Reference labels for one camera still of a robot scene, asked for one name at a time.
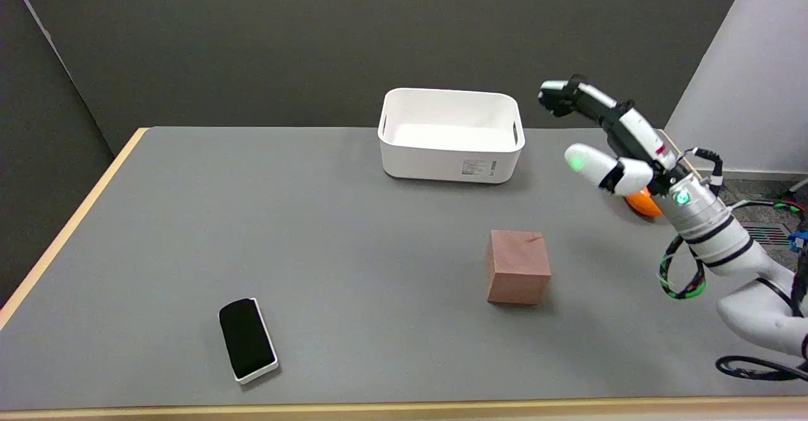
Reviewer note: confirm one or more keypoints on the floor vent grille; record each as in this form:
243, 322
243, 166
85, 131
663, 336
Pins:
766, 233

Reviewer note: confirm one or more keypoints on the brown wooden cube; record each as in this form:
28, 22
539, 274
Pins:
517, 267

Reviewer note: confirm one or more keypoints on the orange rounded object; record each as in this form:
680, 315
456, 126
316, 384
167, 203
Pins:
642, 203

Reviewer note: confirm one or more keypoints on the black and white eraser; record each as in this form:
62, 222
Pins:
247, 339

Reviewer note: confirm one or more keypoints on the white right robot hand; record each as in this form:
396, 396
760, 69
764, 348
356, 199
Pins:
634, 132

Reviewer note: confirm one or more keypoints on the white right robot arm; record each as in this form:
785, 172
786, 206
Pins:
738, 257

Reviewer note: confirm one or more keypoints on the white plastic storage bin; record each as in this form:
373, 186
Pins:
451, 134

